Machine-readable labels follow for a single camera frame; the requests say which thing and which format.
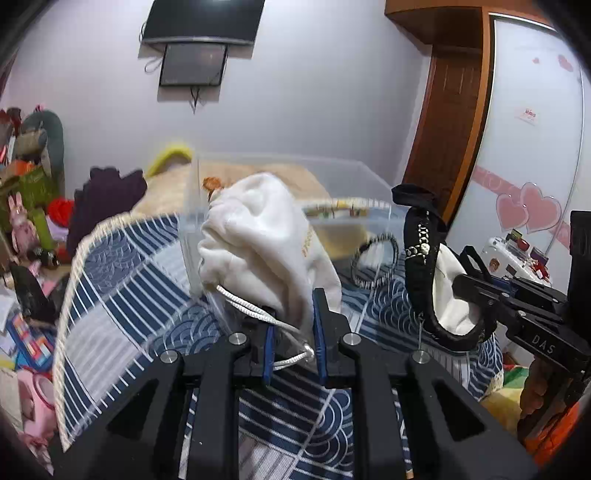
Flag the black white braided bracelet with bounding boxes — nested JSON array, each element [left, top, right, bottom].
[[349, 232, 401, 292]]

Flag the yellow plush toy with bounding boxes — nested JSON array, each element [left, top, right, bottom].
[[144, 143, 193, 179]]

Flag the yellow floral fabric scrunchie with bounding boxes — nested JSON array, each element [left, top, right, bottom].
[[301, 198, 370, 219]]

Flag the green cardboard box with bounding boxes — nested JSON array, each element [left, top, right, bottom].
[[1, 166, 59, 232]]

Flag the black trimmed white pouch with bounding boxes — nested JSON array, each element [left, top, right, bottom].
[[392, 184, 496, 352]]

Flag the dark purple garment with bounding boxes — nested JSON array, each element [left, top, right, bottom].
[[66, 167, 147, 258]]

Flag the white drawstring bag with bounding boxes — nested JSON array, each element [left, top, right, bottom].
[[197, 189, 342, 370]]

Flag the brown wooden door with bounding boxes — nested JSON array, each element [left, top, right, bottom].
[[385, 1, 489, 222]]

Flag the pink rabbit plush toy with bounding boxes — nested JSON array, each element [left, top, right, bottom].
[[8, 192, 39, 257]]

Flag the clear plastic storage bin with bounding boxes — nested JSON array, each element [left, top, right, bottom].
[[179, 154, 405, 329]]

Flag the beige plush blanket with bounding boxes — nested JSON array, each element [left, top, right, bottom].
[[131, 161, 331, 217]]

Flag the blue wave pattern tablecloth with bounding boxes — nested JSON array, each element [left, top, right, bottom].
[[53, 214, 504, 479]]

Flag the large black wall television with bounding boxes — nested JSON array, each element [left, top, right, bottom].
[[142, 0, 264, 45]]

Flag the small black wall monitor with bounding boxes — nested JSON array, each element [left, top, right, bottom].
[[159, 43, 228, 87]]

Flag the grey green plush toy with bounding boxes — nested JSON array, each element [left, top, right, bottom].
[[13, 110, 64, 188]]

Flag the white wardrobe with hearts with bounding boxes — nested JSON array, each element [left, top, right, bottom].
[[447, 13, 590, 291]]

